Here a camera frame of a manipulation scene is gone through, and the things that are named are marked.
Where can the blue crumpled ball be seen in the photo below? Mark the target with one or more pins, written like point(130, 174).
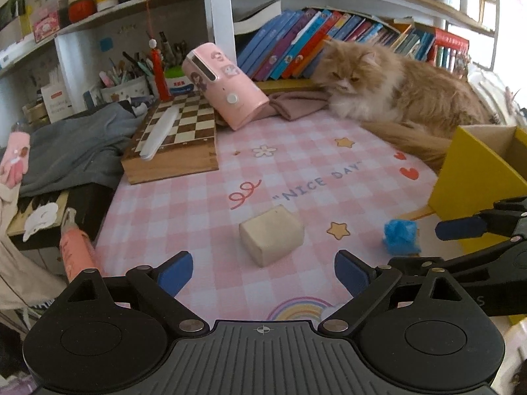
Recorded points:
point(401, 237)

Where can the beige tote bag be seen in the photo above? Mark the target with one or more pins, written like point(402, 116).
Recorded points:
point(23, 282)

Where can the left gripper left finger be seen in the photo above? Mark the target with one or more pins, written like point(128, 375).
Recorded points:
point(157, 288)

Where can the orange pink bottle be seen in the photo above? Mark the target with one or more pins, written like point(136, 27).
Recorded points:
point(75, 246)

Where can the wooden chess board box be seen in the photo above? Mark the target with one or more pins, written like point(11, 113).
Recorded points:
point(190, 147)

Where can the yellow cardboard box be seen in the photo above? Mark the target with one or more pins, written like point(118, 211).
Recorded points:
point(484, 164)

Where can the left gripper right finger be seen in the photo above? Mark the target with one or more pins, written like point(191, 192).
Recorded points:
point(369, 287)

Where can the mauve folded cloth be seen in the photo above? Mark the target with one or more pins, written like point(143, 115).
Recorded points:
point(297, 105)

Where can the white bookshelf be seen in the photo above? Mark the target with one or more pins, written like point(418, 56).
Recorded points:
point(197, 21)

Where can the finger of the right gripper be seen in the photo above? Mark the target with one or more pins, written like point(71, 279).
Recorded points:
point(457, 263)
point(500, 222)

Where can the grey folded cloth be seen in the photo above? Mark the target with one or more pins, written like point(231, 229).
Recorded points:
point(79, 151)

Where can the pink glove on rack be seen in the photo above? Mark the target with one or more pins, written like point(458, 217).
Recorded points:
point(15, 163)

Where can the pink cylindrical case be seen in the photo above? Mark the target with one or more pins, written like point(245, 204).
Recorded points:
point(231, 92)

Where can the white comb on chessboard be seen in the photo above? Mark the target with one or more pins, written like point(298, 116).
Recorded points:
point(159, 133)

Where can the orange fluffy cat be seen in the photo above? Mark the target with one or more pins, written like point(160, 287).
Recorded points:
point(414, 106)

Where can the beige eraser block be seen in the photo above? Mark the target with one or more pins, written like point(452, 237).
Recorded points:
point(271, 235)

